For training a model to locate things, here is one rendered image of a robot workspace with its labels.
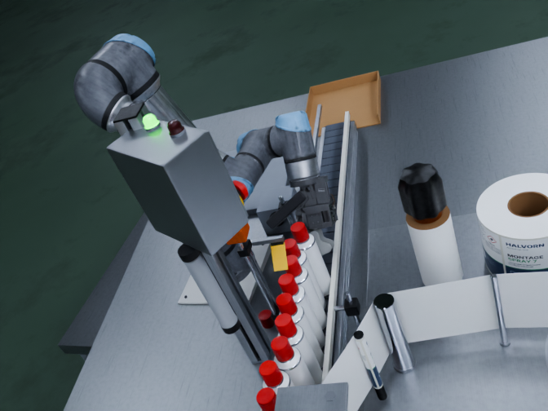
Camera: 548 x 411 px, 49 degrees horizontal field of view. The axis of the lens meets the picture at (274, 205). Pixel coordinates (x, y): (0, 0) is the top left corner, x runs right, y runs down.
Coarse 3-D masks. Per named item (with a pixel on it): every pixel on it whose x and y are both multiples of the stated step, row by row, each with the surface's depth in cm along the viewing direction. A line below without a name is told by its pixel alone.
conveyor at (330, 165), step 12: (336, 132) 194; (324, 144) 191; (336, 144) 189; (348, 144) 186; (324, 156) 186; (336, 156) 184; (324, 168) 181; (336, 168) 179; (336, 180) 174; (336, 192) 170; (336, 204) 166; (324, 228) 159; (336, 312) 136; (324, 348) 129
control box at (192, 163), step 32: (160, 128) 98; (192, 128) 94; (128, 160) 96; (160, 160) 90; (192, 160) 91; (160, 192) 96; (192, 192) 93; (224, 192) 97; (160, 224) 106; (192, 224) 95; (224, 224) 99
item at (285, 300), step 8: (280, 296) 116; (288, 296) 115; (280, 304) 114; (288, 304) 114; (296, 304) 118; (280, 312) 118; (288, 312) 115; (296, 312) 116; (304, 312) 118; (296, 320) 115; (304, 320) 117; (304, 328) 117; (312, 336) 120; (312, 344) 120; (320, 352) 123; (320, 360) 124
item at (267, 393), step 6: (264, 390) 100; (270, 390) 100; (258, 396) 99; (264, 396) 99; (270, 396) 99; (258, 402) 99; (264, 402) 98; (270, 402) 98; (264, 408) 99; (270, 408) 99
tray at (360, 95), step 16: (352, 80) 223; (368, 80) 222; (320, 96) 226; (336, 96) 222; (352, 96) 218; (368, 96) 214; (336, 112) 213; (352, 112) 210; (368, 112) 206; (320, 128) 208
